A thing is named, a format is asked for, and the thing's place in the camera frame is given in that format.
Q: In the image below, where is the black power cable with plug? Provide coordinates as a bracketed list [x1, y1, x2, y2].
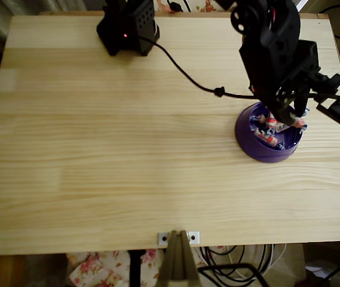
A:
[166, 0, 193, 13]

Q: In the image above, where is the purple bowl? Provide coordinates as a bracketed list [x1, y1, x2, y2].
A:
[234, 100, 305, 164]

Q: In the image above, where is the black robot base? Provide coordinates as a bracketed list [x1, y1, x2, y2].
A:
[96, 0, 161, 57]

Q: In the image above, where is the black table leg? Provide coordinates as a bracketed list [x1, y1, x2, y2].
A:
[129, 250, 142, 287]

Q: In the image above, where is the olive camera stand pole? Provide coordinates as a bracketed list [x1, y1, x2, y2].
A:
[157, 229, 202, 283]

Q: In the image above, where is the silver metal bracket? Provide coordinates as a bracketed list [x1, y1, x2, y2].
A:
[157, 230, 201, 246]

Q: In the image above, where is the wrapped candy with white label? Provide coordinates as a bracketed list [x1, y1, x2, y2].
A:
[274, 106, 311, 133]

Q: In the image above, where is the black wire frame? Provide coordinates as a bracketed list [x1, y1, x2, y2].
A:
[198, 264, 269, 287]

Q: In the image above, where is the pink white candy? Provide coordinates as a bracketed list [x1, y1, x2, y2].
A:
[291, 115, 310, 132]

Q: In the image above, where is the white cable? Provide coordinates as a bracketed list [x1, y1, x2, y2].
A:
[199, 243, 287, 279]

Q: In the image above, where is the floral cloth with pink roses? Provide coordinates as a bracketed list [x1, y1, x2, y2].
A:
[66, 246, 212, 287]

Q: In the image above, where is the floral cloth with brown print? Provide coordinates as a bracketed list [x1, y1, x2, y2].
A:
[154, 0, 233, 13]

